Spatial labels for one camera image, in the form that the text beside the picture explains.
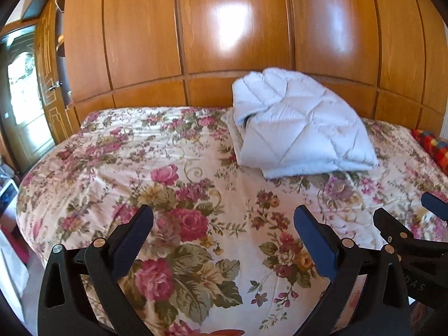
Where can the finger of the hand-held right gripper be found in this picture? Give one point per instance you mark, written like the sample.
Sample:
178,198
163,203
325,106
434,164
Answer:
392,225
435,204

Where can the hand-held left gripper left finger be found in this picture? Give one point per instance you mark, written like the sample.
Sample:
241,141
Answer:
129,246

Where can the carved wooden door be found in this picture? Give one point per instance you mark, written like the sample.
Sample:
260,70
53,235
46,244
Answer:
52,77

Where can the colourful checked pillow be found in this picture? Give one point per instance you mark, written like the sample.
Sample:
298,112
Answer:
432,147

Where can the white quilt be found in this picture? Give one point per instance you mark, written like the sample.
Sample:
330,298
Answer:
301,129

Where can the pink cloth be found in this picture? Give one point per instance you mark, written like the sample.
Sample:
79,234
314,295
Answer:
12,243

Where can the glass panel door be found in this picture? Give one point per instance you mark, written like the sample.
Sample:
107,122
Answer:
21,87

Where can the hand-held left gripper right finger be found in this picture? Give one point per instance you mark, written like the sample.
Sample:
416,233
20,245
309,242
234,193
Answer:
315,239

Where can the wooden headboard wall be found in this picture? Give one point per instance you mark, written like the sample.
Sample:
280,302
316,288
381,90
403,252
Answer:
140,42

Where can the floral bedspread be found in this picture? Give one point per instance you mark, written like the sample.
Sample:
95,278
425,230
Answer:
140,154

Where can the white box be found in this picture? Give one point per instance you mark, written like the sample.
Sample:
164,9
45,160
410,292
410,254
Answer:
7,199

